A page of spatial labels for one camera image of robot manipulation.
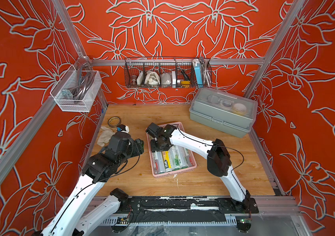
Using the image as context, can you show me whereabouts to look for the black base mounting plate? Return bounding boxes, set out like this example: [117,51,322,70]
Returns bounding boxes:
[116,196,259,214]

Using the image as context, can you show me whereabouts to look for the white green 300 wrap roll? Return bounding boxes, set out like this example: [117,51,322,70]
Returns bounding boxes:
[169,146,181,171]

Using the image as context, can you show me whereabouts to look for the pink plastic basket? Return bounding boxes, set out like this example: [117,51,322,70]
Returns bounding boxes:
[146,134,197,178]

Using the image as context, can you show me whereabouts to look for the clear plastic wall bin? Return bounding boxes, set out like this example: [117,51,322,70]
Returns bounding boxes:
[50,69,102,113]

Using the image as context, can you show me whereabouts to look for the black wire wall basket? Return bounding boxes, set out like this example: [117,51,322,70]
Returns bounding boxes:
[124,57,212,89]

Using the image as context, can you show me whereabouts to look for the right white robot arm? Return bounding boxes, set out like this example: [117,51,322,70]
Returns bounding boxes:
[146,123,252,209]

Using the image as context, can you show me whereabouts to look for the tape roll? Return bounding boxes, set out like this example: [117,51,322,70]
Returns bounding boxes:
[107,116,122,128]

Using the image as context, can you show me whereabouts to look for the white wrap roll red label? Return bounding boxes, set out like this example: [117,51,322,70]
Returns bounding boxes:
[183,148,193,167]

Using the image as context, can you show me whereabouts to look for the black screwdriver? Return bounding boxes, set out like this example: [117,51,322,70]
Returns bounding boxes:
[174,59,190,81]

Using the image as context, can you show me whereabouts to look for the crumpled white cloth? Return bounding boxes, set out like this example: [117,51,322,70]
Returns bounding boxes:
[97,126,115,147]

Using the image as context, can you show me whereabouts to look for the blue box in wire basket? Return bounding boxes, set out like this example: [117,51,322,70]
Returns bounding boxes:
[193,59,203,88]

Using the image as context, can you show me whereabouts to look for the yellow wrap roll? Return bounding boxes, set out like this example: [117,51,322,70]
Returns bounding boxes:
[162,151,172,172]

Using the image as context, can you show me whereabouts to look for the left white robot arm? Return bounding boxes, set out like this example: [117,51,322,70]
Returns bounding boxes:
[33,131,144,236]

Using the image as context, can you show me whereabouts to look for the grey plastic toolbox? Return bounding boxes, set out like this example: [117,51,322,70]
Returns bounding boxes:
[189,88,257,138]

